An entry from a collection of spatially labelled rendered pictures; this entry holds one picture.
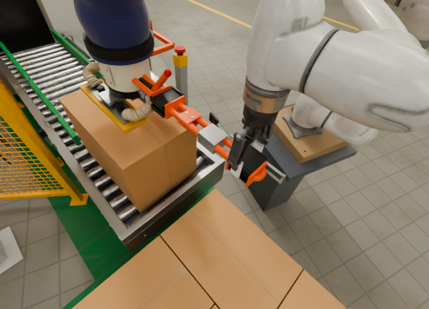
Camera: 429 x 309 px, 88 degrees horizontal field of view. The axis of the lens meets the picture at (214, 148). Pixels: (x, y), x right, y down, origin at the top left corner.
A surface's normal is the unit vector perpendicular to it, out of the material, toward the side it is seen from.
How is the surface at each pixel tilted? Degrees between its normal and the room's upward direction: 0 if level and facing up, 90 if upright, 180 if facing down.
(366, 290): 0
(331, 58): 54
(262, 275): 0
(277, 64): 92
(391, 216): 0
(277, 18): 74
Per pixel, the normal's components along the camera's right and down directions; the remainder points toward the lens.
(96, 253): 0.07, -0.65
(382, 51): -0.19, -0.39
